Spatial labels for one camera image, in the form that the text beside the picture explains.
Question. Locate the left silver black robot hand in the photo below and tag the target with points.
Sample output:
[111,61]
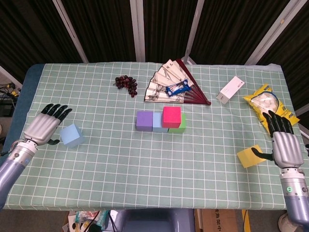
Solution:
[43,128]

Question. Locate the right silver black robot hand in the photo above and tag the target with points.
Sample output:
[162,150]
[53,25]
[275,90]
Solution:
[287,149]

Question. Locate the light blue foam cube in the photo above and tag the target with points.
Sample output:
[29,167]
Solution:
[71,135]
[157,123]

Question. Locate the yellow foam cube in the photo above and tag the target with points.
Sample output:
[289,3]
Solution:
[248,158]

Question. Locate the purple foam cube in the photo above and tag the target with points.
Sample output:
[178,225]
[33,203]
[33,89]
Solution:
[144,120]

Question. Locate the green foam cube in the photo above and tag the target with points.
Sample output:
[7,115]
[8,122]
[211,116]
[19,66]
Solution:
[179,128]

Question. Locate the red foam cube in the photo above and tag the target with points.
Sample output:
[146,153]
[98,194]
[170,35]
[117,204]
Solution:
[171,117]

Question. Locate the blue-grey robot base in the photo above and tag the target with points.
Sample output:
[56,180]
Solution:
[154,221]

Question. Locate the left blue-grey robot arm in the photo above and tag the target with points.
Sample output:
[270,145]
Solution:
[14,164]

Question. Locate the blue padded table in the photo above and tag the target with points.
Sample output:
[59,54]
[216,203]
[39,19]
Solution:
[21,101]

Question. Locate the yellow snack bag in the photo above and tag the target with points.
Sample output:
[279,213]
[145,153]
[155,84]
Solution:
[265,101]

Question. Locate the white shoe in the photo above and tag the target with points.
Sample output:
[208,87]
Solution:
[286,222]

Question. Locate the white cardboard box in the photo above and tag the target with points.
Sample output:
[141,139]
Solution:
[230,90]

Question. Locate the dark red grape bunch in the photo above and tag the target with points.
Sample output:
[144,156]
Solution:
[125,83]

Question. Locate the brown cardboard box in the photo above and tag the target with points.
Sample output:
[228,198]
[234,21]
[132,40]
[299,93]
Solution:
[217,221]

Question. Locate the colourful printed bag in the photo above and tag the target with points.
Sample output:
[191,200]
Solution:
[84,220]

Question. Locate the green checked tablecloth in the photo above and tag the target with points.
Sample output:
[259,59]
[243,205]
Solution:
[144,174]

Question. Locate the dark pleated curtain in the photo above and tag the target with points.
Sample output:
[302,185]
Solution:
[106,26]

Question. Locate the painted paper folding fan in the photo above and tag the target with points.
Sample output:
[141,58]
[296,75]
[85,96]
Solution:
[159,79]

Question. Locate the blue snack wrapper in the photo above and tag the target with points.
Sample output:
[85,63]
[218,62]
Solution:
[178,87]

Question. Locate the white metal frame post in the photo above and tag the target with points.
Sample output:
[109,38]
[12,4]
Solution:
[194,31]
[137,29]
[272,31]
[70,31]

